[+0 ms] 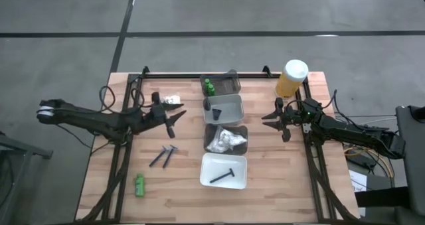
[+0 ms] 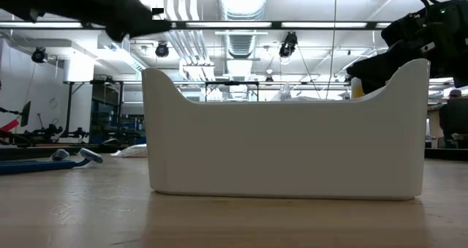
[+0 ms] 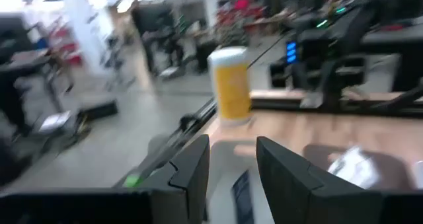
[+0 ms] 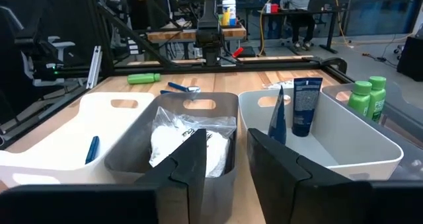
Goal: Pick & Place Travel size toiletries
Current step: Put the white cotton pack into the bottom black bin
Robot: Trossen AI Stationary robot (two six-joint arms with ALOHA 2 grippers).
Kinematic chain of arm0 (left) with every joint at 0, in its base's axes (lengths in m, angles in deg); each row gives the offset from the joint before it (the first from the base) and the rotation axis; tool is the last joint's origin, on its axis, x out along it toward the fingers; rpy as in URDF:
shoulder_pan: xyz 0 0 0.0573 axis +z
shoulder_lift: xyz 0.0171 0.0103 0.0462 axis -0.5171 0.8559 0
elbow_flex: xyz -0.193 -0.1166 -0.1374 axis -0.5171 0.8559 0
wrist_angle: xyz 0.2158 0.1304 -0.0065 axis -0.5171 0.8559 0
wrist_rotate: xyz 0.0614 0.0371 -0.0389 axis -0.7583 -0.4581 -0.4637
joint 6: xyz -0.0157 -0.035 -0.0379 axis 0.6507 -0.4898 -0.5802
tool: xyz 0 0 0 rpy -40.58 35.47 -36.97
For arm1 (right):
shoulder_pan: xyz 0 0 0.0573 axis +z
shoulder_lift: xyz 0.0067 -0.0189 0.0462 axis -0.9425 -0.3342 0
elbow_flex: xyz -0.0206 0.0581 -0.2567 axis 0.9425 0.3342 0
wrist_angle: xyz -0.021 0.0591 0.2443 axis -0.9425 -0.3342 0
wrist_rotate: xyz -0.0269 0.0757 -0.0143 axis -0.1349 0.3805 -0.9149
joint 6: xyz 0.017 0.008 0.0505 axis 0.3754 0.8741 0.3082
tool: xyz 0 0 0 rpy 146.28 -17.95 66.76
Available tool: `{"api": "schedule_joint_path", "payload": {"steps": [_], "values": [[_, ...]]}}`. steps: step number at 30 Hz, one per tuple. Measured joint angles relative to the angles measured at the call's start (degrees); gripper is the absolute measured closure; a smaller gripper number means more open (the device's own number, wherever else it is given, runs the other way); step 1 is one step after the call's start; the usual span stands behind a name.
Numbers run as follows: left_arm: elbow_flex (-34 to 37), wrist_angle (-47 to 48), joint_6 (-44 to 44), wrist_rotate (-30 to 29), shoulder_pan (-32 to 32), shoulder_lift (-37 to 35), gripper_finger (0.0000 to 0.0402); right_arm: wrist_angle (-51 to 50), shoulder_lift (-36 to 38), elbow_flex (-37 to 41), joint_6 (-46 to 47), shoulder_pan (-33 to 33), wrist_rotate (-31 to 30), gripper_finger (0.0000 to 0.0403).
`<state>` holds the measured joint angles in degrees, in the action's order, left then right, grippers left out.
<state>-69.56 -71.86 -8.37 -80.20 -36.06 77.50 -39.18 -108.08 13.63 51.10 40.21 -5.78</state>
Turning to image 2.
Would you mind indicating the silver ventilation duct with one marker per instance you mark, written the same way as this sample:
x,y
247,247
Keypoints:
x,y
243,1

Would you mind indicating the black aluminium table frame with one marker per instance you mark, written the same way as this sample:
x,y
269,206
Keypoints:
x,y
22,153

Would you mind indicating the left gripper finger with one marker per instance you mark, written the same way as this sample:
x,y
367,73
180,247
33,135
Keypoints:
x,y
142,19
122,32

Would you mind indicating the dark blue disposable razor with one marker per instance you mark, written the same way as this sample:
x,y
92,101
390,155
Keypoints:
x,y
36,167
60,155

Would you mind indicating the black background frame stand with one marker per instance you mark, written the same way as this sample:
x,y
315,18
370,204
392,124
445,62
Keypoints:
x,y
69,109

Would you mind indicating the yellow canister white lid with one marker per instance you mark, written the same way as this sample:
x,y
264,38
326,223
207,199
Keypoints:
x,y
356,90

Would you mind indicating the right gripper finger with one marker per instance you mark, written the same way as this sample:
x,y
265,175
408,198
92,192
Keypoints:
x,y
376,70
409,30

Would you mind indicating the black background robot arm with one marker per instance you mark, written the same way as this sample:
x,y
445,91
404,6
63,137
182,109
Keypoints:
x,y
44,134

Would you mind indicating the black monitor on arm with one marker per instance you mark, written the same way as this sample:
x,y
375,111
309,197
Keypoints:
x,y
25,114

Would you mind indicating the person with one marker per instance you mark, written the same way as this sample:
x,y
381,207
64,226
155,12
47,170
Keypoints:
x,y
455,120

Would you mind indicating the red object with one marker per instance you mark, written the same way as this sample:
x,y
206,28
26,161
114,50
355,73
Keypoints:
x,y
9,126

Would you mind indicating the white plastic bin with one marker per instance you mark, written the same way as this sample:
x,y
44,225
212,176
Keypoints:
x,y
285,149

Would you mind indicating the black overhead light bar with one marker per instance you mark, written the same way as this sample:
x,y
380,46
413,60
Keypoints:
x,y
276,25

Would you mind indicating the black ceiling spotlight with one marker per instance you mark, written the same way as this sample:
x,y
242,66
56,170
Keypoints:
x,y
289,45
162,50
39,55

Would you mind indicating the blue shelving unit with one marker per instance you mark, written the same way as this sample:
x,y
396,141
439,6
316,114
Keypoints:
x,y
106,120

